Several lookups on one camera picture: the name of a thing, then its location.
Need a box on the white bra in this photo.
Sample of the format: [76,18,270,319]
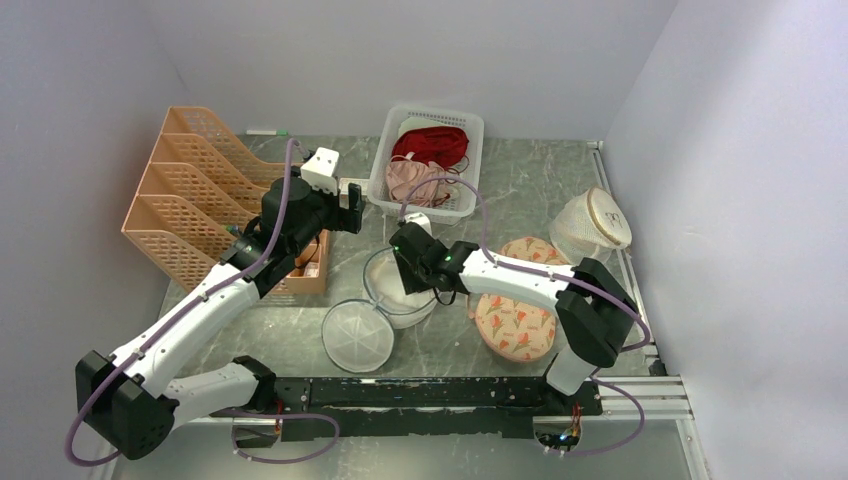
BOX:
[365,253,430,313]

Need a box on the white mesh laundry bag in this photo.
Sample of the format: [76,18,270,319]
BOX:
[321,247,436,373]

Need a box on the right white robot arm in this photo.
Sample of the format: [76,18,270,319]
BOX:
[389,221,641,414]

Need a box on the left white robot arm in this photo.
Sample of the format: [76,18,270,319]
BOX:
[64,176,365,466]

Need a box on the pink bra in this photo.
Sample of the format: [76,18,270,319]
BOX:
[385,160,453,208]

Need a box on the red bra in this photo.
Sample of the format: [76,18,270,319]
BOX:
[390,126,469,170]

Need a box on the small beige mesh bag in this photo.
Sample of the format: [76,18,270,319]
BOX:
[549,186,633,265]

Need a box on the white plastic basket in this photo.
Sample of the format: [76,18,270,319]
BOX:
[367,105,484,225]

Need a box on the small white cardboard box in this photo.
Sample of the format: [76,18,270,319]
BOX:
[339,178,368,196]

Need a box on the green white marker pen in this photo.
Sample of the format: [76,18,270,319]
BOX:
[245,129,289,137]

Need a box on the orange plastic file organizer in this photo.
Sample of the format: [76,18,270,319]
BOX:
[121,106,333,297]

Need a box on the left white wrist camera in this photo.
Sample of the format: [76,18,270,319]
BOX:
[300,147,340,196]

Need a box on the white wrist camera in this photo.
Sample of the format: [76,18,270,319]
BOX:
[402,212,433,236]
[300,147,340,196]

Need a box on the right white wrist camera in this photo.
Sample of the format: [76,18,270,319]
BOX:
[402,212,433,236]

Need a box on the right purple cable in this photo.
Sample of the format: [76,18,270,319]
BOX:
[397,174,654,458]

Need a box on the purple cable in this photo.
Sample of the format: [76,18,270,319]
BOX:
[63,137,342,468]
[397,174,654,458]

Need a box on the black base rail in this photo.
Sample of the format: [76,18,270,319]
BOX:
[275,376,602,441]

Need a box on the aluminium frame rail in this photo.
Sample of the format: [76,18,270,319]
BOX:
[586,140,713,480]

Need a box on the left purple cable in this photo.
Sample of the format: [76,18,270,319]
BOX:
[63,137,342,468]

